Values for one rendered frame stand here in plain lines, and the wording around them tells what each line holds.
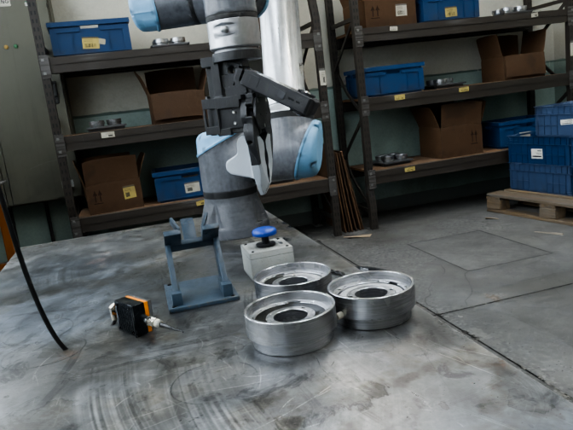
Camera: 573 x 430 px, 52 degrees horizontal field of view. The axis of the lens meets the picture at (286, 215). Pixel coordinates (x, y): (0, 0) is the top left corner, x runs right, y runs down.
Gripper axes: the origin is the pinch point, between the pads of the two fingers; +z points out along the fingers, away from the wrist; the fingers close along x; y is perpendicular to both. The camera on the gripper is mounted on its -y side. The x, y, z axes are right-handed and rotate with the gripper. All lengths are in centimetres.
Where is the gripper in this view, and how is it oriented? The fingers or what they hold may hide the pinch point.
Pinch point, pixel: (267, 185)
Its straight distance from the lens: 88.9
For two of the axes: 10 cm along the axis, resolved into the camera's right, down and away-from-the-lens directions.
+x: -2.6, 2.2, -9.4
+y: -9.6, 0.6, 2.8
